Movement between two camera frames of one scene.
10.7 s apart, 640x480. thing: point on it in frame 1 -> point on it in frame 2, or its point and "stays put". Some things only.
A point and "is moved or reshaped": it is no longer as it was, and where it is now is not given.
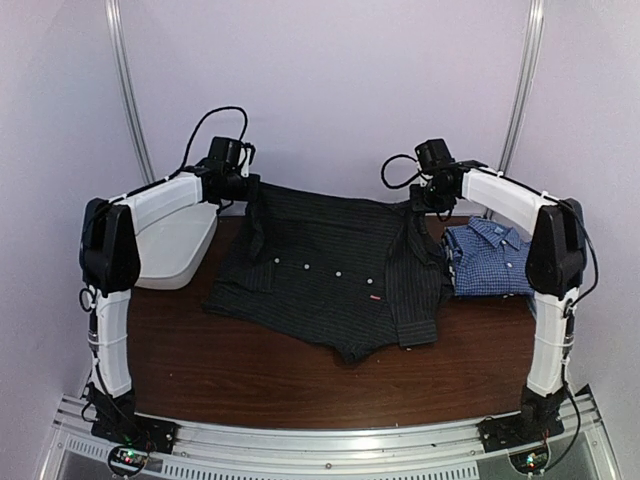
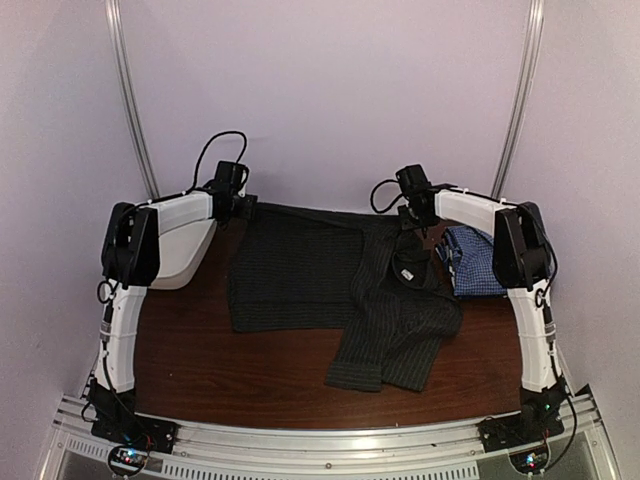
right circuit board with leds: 530,462 stays put
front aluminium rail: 444,451 stays put
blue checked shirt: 488,259 stays put
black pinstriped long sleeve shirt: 353,272 is moved or reshaped
